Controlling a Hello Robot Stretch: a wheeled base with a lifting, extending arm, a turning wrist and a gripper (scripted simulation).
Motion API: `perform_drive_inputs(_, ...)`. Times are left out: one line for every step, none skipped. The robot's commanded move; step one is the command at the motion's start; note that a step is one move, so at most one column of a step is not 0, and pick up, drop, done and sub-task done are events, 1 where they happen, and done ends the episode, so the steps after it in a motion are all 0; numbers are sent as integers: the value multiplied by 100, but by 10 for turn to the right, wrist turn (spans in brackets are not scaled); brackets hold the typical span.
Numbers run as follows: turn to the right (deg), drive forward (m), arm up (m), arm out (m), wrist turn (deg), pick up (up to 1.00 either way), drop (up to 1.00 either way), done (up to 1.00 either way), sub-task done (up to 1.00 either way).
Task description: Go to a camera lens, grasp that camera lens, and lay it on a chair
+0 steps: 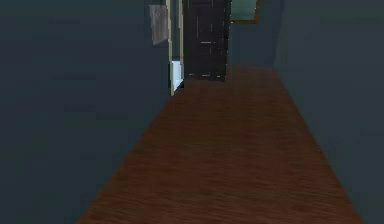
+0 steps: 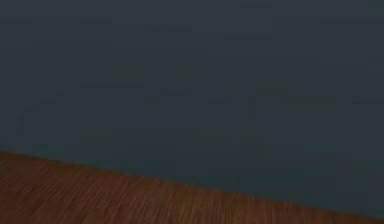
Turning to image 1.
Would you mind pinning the gold framed green picture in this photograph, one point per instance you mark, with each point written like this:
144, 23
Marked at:
244, 10

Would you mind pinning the cream door frame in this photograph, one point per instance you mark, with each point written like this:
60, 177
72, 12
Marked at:
171, 50

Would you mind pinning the black tall cupboard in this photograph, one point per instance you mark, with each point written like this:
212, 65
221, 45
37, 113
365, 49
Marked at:
206, 40

